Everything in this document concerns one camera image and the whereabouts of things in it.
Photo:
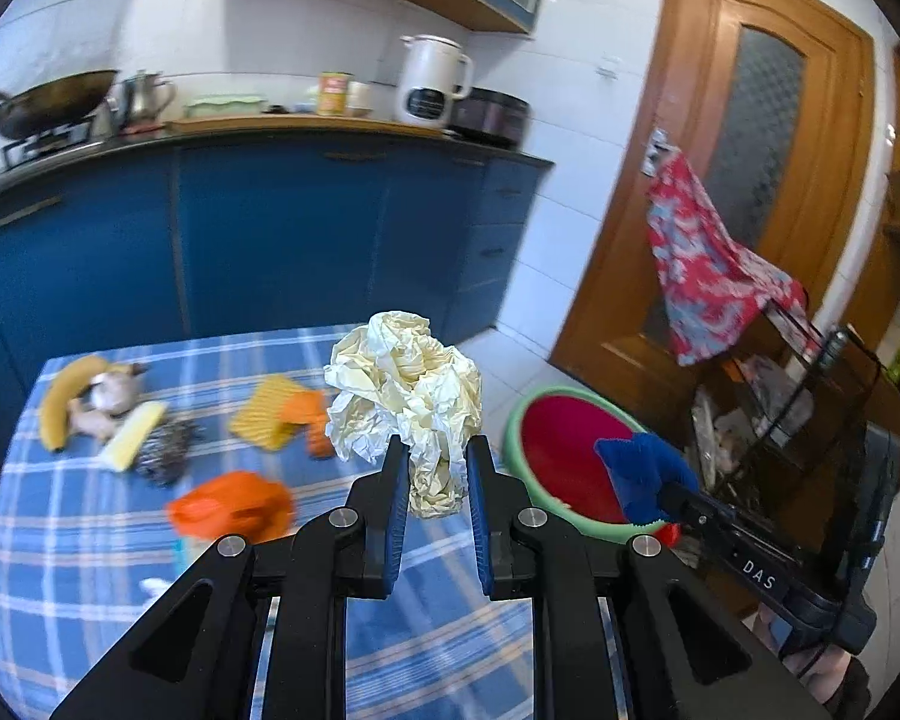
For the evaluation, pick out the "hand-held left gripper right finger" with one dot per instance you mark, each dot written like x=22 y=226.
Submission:
x=481 y=517

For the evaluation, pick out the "blue fuzzy cloth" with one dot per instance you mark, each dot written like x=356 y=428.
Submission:
x=645 y=472

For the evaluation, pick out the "dark bottle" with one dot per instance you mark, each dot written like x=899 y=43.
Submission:
x=834 y=346

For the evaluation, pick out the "black metal rack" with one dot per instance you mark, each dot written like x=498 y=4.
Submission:
x=810 y=420

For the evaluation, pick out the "cream paper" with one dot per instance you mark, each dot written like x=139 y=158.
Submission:
x=397 y=382

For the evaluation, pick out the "person's right hand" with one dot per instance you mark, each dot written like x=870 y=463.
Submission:
x=825 y=675

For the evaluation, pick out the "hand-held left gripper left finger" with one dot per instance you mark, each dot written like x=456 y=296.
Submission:
x=397 y=510

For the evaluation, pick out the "red floral cloth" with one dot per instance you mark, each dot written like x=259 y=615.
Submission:
x=697 y=270

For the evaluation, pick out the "steel kettle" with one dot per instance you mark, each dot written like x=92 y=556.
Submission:
x=141 y=99

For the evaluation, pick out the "orange plastic bag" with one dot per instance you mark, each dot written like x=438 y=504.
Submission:
x=232 y=506

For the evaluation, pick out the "ginger root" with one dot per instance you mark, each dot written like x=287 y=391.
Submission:
x=90 y=424

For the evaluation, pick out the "garlic bulb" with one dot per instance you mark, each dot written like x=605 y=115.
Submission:
x=112 y=392

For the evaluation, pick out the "light green tray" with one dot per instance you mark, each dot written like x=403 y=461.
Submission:
x=223 y=106

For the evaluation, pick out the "yellow foam fruit net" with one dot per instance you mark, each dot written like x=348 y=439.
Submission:
x=262 y=416

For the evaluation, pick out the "red basin with green rim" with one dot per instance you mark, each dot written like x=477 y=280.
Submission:
x=562 y=457

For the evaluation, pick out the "yellow banana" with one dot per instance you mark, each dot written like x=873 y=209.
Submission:
x=64 y=397

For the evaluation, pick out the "dark rice cooker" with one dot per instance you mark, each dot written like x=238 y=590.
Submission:
x=487 y=116

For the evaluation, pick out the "blue kitchen base cabinet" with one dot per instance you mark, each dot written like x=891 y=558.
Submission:
x=270 y=240

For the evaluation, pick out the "wooden door with glass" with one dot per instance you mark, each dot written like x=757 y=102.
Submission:
x=690 y=90

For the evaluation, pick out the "white electric kettle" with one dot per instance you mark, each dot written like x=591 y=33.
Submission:
x=427 y=82

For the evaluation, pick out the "white wall outlet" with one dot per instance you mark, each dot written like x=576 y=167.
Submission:
x=607 y=67

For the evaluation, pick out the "yellow tin can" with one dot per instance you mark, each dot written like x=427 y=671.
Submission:
x=334 y=94

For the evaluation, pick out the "steel wool scourer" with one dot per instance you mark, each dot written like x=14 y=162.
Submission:
x=166 y=451

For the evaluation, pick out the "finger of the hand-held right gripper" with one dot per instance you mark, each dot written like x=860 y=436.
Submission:
x=690 y=504

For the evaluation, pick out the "dark wok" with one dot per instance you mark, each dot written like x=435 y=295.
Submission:
x=52 y=101

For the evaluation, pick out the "blue plaid tablecloth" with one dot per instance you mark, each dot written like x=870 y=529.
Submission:
x=82 y=615

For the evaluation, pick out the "gas stove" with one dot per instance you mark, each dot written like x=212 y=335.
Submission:
x=45 y=144

